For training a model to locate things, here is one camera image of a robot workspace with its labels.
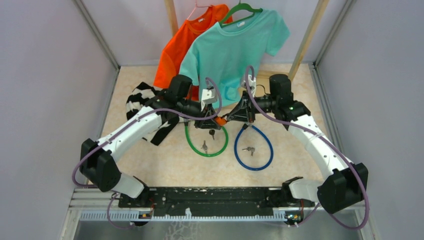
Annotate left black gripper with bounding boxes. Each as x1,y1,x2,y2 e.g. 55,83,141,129
177,98,222,130

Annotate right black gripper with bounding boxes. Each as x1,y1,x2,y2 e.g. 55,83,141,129
226,88,278,124

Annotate black padlock keys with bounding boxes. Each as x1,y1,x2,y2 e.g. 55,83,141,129
208,129,216,140

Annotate orange padlock with keys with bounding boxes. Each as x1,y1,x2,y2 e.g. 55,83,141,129
213,115,228,127

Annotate blue cable lock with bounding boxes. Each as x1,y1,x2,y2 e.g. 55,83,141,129
233,123,275,172

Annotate green lock keys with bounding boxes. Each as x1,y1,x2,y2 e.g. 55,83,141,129
202,140,208,154

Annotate green cable lock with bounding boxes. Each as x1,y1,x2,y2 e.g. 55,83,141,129
183,119,229,158

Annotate blue lock keys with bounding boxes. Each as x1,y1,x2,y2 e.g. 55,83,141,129
242,146,256,156

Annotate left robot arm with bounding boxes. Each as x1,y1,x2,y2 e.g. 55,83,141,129
72,74,222,207

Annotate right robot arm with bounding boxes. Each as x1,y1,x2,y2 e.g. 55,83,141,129
226,73,368,214

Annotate teal t-shirt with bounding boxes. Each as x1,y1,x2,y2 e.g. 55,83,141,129
179,9,290,107

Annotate wooden clothes rack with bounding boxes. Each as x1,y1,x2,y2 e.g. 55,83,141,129
164,0,330,81

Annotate black white striped garment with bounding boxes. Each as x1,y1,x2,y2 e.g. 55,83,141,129
125,82,181,146

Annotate orange t-shirt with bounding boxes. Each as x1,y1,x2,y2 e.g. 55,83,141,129
153,4,230,89

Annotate green hanger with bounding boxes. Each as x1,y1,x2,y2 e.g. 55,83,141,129
218,0,265,27

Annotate pink hanger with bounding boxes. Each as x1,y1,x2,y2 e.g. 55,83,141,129
186,0,214,21

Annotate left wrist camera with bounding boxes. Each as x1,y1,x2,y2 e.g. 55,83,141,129
200,87,218,111

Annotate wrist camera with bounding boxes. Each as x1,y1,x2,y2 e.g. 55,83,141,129
240,74,257,96
200,87,218,111

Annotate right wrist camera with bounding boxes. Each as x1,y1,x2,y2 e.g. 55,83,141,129
240,74,257,96

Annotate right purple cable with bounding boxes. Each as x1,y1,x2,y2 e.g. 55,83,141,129
244,65,371,231

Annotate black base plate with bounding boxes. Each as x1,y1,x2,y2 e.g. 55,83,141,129
118,187,315,217

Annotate aluminium rail frame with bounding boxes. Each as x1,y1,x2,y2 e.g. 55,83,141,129
67,187,370,223

